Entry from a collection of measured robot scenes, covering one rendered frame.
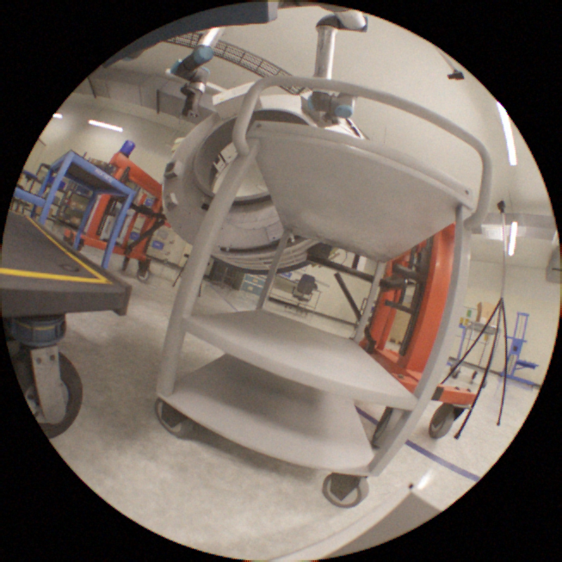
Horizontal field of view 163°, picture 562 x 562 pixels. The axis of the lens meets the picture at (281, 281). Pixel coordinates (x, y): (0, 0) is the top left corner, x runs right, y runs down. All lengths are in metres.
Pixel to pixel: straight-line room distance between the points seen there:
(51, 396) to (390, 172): 0.65
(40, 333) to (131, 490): 0.28
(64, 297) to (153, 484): 0.33
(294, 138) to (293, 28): 3.78
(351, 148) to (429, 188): 0.15
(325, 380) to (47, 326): 0.37
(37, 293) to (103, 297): 0.09
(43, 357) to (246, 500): 0.40
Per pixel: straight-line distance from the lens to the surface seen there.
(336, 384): 0.28
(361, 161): 0.37
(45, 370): 0.36
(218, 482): 0.46
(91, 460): 0.46
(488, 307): 3.61
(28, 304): 0.22
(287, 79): 0.38
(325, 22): 1.30
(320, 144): 0.36
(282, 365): 0.27
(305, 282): 5.50
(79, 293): 0.24
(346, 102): 1.10
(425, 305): 0.87
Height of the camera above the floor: 0.39
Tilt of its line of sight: 3 degrees up
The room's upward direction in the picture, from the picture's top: 20 degrees clockwise
